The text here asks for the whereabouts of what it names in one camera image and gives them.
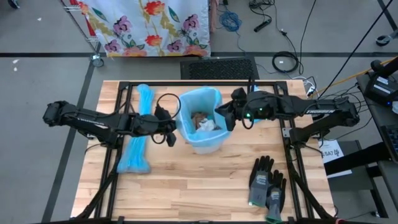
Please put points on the black caster wheel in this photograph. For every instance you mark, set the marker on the black caster wheel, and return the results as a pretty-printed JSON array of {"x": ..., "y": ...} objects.
[
  {"x": 380, "y": 41},
  {"x": 14, "y": 3}
]

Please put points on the black power strip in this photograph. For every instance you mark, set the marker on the black power strip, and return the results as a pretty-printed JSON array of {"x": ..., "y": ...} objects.
[{"x": 262, "y": 25}]

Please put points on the floral printed cloth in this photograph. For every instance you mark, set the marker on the floral printed cloth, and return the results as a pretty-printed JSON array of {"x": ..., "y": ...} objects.
[{"x": 146, "y": 28}]

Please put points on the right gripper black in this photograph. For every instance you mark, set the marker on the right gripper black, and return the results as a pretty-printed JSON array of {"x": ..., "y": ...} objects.
[{"x": 245, "y": 107}]

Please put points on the white paper sign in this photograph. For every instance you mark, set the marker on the white paper sign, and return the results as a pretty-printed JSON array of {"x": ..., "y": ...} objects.
[{"x": 337, "y": 148}]

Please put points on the white power strip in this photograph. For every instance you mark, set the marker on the white power strip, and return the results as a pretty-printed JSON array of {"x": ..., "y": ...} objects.
[{"x": 310, "y": 88}]

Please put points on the black metal stand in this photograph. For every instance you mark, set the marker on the black metal stand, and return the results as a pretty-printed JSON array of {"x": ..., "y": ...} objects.
[{"x": 357, "y": 158}]

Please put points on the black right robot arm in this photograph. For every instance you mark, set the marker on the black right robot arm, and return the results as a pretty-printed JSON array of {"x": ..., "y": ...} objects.
[{"x": 311, "y": 107}]

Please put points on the black desk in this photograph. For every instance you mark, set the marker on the black desk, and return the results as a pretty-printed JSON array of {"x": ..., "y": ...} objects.
[{"x": 373, "y": 124}]

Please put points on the pink hanging cloth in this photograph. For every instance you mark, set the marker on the pink hanging cloth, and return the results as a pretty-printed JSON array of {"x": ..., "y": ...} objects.
[{"x": 214, "y": 17}]

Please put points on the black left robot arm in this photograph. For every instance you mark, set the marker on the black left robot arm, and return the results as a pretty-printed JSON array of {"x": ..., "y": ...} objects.
[{"x": 118, "y": 123}]

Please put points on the white plastic trash bin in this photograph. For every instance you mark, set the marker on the white plastic trash bin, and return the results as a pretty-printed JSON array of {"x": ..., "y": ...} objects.
[{"x": 207, "y": 150}]

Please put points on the black keyboard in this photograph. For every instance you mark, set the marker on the black keyboard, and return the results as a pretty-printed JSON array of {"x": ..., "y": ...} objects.
[{"x": 392, "y": 140}]

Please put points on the black device white labels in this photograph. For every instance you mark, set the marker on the black device white labels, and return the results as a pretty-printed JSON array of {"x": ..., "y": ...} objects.
[{"x": 377, "y": 90}]

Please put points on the long bright blue trash bag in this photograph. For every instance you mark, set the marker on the long bright blue trash bag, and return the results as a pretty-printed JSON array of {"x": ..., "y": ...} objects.
[{"x": 133, "y": 158}]

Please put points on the grey black work glove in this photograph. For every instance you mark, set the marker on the grey black work glove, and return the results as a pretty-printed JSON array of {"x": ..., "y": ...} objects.
[
  {"x": 275, "y": 199},
  {"x": 260, "y": 183}
]

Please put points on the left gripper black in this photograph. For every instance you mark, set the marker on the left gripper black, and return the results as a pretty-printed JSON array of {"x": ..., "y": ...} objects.
[{"x": 152, "y": 126}]

